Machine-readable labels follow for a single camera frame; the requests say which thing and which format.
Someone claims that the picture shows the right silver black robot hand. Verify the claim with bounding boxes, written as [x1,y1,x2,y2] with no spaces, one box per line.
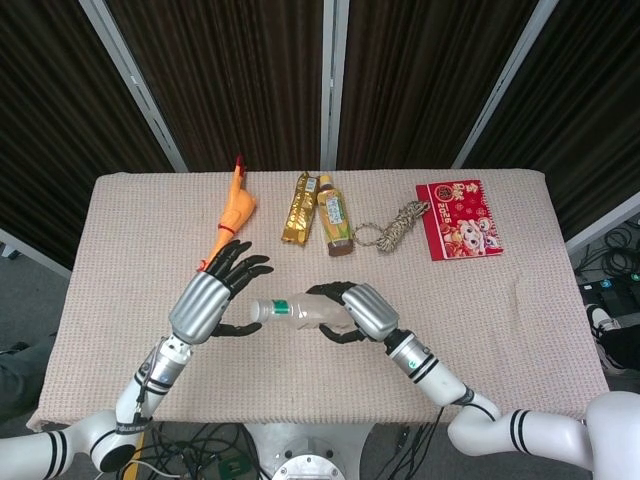
[305,281,401,347]

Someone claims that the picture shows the red spiral calendar notebook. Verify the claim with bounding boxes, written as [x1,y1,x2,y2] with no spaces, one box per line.
[415,179,505,262]

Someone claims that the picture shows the coiled beige rope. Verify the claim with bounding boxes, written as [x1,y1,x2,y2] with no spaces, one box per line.
[353,199,432,254]

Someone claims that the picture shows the white robot torso base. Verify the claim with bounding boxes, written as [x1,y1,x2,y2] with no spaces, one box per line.
[247,422,381,480]

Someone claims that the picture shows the grey partition frame post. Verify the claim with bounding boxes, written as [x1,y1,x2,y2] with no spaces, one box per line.
[79,0,189,174]
[452,0,559,169]
[319,0,350,171]

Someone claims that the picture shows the black cable bundle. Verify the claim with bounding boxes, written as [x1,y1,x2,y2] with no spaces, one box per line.
[574,214,640,281]
[134,422,261,480]

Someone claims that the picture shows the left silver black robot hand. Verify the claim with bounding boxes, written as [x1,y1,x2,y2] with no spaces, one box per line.
[167,239,275,346]

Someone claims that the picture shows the black white shoe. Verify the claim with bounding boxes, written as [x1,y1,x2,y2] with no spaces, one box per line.
[585,302,622,332]

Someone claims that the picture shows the orange rubber chicken toy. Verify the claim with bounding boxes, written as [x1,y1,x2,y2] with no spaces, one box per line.
[197,153,259,274]

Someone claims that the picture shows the brown tea bottle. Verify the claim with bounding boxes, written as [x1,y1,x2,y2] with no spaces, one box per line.
[316,174,357,258]

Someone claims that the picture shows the clear plastic bottle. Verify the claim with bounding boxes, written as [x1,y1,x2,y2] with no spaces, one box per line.
[249,291,351,334]

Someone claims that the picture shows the beige woven tablecloth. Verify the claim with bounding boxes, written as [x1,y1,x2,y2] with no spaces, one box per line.
[25,169,610,434]

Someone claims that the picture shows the gold foil package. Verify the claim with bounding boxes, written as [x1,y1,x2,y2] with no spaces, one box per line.
[280,171,321,246]

